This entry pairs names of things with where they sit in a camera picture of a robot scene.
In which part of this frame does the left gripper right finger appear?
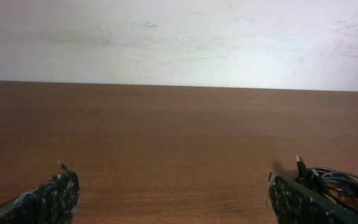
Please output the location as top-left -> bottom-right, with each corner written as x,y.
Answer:
268,170 -> 358,224

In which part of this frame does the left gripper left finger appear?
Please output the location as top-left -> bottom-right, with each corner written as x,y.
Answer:
0,161 -> 81,224

